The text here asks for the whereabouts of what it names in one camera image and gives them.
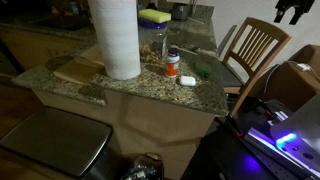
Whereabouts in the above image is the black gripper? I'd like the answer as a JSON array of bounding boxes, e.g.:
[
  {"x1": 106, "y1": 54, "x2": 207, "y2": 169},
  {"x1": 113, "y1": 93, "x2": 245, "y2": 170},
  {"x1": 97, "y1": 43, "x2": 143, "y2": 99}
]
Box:
[{"x1": 273, "y1": 0, "x2": 316, "y2": 26}]

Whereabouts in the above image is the brown cardboard box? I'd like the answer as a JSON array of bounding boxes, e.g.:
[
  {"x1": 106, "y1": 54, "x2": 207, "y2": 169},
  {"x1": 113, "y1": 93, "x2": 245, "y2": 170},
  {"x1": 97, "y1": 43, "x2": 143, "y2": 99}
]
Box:
[{"x1": 255, "y1": 44, "x2": 320, "y2": 113}]

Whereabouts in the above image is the thin white stick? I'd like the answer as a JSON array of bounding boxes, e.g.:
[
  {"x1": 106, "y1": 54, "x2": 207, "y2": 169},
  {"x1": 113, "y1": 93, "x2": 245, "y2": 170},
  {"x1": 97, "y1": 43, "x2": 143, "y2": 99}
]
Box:
[{"x1": 189, "y1": 17, "x2": 205, "y2": 25}]

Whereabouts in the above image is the wooden chair with grey seat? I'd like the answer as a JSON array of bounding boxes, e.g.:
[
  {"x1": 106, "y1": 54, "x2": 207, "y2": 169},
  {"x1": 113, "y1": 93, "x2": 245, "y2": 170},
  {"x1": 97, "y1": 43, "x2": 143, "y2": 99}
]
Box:
[{"x1": 218, "y1": 16, "x2": 293, "y2": 118}]

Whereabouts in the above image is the dark metal pot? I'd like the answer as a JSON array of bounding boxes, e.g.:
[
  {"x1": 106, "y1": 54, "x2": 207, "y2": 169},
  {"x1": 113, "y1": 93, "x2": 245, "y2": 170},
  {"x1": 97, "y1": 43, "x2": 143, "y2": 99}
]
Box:
[{"x1": 171, "y1": 2, "x2": 190, "y2": 23}]

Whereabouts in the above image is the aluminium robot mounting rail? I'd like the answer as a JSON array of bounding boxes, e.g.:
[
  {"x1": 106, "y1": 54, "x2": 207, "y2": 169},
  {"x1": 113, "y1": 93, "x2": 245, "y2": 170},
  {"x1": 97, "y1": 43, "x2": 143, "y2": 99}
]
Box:
[{"x1": 244, "y1": 126, "x2": 320, "y2": 180}]

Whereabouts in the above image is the red and black cable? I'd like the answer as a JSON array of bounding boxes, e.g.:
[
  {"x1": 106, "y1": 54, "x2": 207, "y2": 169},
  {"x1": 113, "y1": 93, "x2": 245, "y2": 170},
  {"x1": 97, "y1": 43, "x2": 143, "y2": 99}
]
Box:
[{"x1": 224, "y1": 113, "x2": 245, "y2": 138}]

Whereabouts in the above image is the white charger cable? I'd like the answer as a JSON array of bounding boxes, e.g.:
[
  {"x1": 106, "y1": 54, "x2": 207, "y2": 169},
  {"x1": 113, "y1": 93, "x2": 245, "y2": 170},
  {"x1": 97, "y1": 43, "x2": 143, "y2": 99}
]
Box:
[{"x1": 264, "y1": 60, "x2": 320, "y2": 98}]

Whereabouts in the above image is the clear jar with purple lid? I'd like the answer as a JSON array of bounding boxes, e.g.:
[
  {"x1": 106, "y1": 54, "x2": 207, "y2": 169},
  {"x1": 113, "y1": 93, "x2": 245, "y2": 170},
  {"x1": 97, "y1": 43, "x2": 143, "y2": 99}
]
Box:
[{"x1": 137, "y1": 18, "x2": 169, "y2": 65}]

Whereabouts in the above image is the metal trash can lid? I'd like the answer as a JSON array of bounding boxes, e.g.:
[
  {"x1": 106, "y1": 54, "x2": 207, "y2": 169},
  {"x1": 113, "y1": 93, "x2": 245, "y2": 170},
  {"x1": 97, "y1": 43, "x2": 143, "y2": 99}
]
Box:
[{"x1": 0, "y1": 106, "x2": 114, "y2": 180}]

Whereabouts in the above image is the yellow sponge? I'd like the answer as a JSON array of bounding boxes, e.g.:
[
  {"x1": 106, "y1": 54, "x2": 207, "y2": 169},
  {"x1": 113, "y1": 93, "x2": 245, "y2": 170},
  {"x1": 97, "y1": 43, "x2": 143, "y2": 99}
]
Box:
[{"x1": 138, "y1": 8, "x2": 172, "y2": 24}]

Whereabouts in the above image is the white earbuds case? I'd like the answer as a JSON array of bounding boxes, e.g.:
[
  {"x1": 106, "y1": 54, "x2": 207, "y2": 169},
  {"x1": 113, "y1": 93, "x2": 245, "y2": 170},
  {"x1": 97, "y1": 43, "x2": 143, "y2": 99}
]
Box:
[{"x1": 179, "y1": 75, "x2": 197, "y2": 87}]

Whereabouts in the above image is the bin of empty bottles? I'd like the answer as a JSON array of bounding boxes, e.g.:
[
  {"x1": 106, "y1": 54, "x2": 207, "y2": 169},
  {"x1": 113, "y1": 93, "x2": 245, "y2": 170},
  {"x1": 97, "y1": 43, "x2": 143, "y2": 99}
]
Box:
[{"x1": 120, "y1": 152, "x2": 165, "y2": 180}]

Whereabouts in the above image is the white paper towel roll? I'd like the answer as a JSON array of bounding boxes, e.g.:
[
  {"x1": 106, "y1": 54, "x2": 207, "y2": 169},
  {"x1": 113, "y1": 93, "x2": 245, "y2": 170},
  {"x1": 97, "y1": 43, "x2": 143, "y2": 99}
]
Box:
[{"x1": 87, "y1": 0, "x2": 142, "y2": 81}]

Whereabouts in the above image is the orange pill bottle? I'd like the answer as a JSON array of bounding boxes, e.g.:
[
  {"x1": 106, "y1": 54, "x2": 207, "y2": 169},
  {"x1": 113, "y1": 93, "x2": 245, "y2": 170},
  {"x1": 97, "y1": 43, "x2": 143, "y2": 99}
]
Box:
[{"x1": 164, "y1": 48, "x2": 181, "y2": 79}]

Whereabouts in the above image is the wooden cutting board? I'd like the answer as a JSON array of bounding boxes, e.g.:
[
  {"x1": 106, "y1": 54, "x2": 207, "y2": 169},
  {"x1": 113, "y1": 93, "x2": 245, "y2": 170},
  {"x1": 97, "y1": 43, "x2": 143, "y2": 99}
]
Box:
[{"x1": 53, "y1": 44, "x2": 108, "y2": 86}]

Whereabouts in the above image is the green lid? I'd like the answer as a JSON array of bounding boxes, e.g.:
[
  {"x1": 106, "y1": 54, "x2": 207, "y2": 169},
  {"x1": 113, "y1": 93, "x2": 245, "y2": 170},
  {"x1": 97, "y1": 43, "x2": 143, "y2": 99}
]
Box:
[{"x1": 194, "y1": 62, "x2": 212, "y2": 76}]

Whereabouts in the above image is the white charger plug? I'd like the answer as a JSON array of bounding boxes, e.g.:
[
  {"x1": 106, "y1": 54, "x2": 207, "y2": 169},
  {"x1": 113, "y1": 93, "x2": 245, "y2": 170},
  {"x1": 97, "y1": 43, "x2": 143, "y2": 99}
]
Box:
[{"x1": 296, "y1": 62, "x2": 312, "y2": 72}]

